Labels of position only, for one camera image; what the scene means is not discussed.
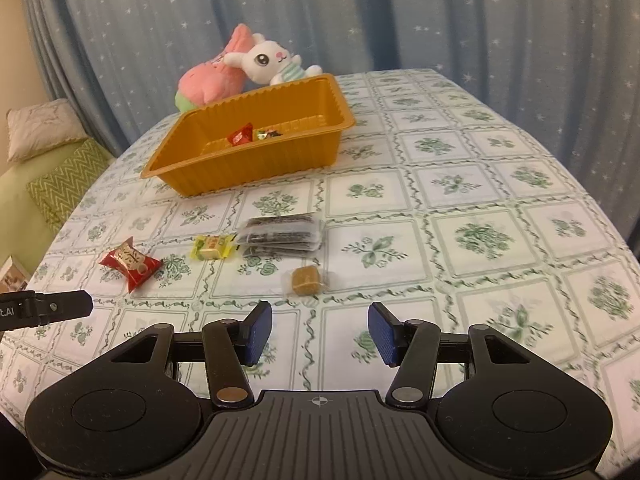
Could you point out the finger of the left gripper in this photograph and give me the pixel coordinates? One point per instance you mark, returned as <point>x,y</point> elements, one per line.
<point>62,306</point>

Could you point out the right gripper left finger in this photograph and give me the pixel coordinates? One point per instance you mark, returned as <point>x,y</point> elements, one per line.
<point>225,346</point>

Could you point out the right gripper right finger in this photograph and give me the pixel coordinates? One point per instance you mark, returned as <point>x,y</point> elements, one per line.
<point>416,347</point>

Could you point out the red snack packet brown label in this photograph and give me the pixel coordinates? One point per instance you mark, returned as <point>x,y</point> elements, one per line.
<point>134,265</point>

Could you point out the red gold candy packet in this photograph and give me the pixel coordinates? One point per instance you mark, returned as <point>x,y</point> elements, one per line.
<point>241,136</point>

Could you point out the green black sausage snack packet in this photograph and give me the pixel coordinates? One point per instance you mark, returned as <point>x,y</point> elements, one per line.
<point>265,134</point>

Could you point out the beige small box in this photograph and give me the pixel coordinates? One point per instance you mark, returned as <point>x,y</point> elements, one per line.
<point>13,276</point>

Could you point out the green sofa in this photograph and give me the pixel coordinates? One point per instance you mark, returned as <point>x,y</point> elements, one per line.
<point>26,234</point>

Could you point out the yellow green candy packet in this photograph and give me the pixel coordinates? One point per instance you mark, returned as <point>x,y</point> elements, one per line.
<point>212,247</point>

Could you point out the brown caramel cube candy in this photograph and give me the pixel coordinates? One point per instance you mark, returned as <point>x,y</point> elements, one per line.
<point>306,281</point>

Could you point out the green zigzag cushion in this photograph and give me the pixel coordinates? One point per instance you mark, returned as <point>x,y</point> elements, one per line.
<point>58,192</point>

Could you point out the clear packet black seaweed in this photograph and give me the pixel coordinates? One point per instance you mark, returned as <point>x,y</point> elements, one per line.
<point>293,234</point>

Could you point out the floral checked tablecloth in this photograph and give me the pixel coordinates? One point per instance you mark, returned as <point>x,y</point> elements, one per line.
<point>436,206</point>

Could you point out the beige pillow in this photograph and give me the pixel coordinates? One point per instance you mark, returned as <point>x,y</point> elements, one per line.
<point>34,130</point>

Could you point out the orange plastic tray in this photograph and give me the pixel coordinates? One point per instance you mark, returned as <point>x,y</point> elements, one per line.
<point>195,156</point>

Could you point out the pink starfish plush toy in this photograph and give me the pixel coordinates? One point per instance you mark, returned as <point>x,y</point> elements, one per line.
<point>212,81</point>

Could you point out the white bunny plush toy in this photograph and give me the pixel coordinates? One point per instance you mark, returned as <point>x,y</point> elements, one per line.
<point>267,63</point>

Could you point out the blue starry curtain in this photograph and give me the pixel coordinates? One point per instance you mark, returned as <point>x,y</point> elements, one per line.
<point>566,71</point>

